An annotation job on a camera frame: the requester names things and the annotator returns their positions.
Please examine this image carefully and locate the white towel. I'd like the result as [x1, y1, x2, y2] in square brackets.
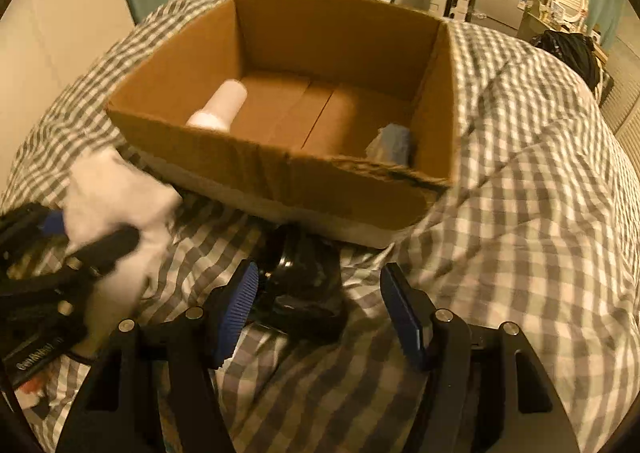
[62, 146, 182, 361]

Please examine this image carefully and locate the black jacket on chair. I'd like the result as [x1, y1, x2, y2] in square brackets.
[530, 30, 601, 92]

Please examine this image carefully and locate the grey white checkered duvet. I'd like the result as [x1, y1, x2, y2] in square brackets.
[1, 0, 639, 452]

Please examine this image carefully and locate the white louvered wardrobe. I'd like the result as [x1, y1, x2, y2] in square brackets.
[601, 37, 640, 173]

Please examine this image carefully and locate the white suitcase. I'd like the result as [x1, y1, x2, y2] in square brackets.
[426, 0, 470, 21]

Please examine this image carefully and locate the hand in orange glove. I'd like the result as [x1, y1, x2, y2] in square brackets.
[20, 367, 50, 395]

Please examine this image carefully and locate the silver mini fridge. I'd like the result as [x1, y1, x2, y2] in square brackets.
[466, 0, 524, 37]

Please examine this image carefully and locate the brown cardboard box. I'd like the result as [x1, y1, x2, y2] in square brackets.
[106, 0, 458, 248]

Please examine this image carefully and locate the black round object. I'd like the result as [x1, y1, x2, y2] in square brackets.
[252, 224, 347, 345]

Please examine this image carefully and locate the white hair dryer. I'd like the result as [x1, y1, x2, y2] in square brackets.
[186, 80, 247, 132]

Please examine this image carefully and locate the blue tissue pack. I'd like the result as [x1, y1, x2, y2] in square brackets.
[366, 124, 411, 166]

